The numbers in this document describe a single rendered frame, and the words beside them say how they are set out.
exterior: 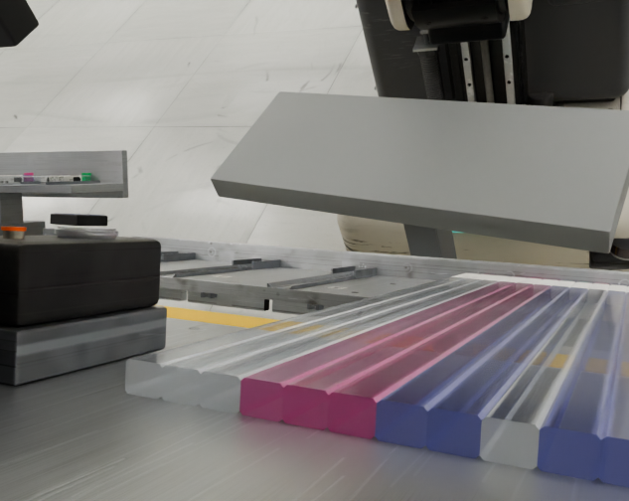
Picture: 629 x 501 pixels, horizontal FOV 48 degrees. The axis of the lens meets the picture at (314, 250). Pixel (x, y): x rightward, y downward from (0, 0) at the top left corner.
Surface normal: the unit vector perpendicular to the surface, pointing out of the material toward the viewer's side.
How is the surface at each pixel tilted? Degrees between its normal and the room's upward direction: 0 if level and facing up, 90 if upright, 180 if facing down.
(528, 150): 0
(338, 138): 0
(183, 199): 0
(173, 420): 45
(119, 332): 90
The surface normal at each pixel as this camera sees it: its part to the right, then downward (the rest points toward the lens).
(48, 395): 0.05, -1.00
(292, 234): -0.26, -0.69
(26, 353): 0.91, 0.07
